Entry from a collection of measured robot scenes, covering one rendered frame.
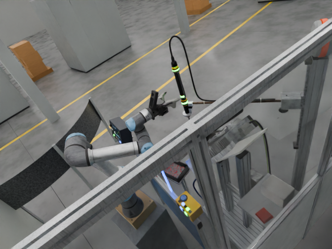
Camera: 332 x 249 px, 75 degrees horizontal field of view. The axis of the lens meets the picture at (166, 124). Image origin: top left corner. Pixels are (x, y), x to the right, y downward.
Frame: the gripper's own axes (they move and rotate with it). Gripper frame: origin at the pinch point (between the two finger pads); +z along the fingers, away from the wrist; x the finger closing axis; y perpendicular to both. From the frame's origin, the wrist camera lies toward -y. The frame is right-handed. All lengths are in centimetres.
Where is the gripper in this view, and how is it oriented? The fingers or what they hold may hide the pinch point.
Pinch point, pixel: (173, 94)
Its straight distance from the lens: 138.0
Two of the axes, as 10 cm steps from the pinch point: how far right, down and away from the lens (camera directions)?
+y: 2.8, 7.4, 6.2
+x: 5.6, 4.0, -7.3
